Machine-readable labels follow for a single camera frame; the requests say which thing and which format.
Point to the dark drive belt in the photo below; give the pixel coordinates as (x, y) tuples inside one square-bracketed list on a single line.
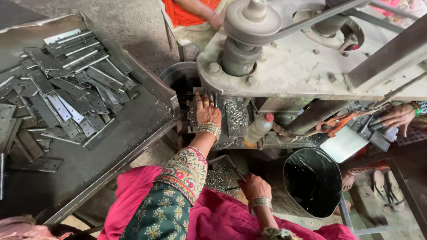
[(317, 16)]

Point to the plastic bottle with red cap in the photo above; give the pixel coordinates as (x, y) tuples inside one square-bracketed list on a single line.
[(258, 128)]

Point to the person's right fingers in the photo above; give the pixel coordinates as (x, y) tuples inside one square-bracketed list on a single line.
[(243, 184)]

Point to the steel round bucket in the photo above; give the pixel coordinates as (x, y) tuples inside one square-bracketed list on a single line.
[(178, 78)]

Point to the heap of metal shavings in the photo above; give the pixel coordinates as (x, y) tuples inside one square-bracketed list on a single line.
[(236, 115)]

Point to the grey drilling machine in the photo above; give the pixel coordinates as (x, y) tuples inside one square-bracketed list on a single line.
[(300, 66)]

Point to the grey machine pulley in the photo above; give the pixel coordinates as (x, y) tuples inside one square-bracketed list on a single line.
[(252, 23)]

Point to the pale pink cloth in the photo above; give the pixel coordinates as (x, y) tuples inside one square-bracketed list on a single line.
[(26, 228)]

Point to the gold bangles on left wrist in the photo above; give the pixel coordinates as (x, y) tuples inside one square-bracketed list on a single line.
[(210, 129)]

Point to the stack of dark metal hinges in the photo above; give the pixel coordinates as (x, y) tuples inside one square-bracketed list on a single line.
[(375, 131)]

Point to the pile of grey metal hinges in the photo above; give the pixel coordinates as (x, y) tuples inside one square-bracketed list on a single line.
[(63, 90)]

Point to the person's left hand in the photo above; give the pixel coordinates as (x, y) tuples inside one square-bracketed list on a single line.
[(208, 113)]

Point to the tan sandal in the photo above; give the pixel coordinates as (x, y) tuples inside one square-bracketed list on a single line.
[(396, 190), (380, 190)]

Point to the grey metal stool frame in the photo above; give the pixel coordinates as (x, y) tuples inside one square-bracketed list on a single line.
[(353, 220)]

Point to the grey metal tray table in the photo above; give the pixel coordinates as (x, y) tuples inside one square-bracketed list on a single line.
[(100, 146)]

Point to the gold bangles on wrist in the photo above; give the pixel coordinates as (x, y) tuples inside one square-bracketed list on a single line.
[(210, 129), (260, 202)]

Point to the person's right hand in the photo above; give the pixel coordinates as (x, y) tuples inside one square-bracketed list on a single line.
[(255, 187)]

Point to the pale metal sheet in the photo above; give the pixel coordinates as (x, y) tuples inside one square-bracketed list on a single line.
[(343, 145)]

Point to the green floral embroidered sleeve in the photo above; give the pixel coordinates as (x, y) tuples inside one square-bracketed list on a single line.
[(160, 213)]

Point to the pink cloth garment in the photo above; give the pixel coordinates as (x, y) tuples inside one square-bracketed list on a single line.
[(226, 220)]

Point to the green bangles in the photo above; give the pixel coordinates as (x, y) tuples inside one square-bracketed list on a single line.
[(416, 109)]

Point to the gold bangles on right wrist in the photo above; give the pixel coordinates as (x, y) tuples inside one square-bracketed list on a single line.
[(260, 202)]

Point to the black round bucket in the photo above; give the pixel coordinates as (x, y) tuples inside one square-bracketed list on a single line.
[(312, 183)]

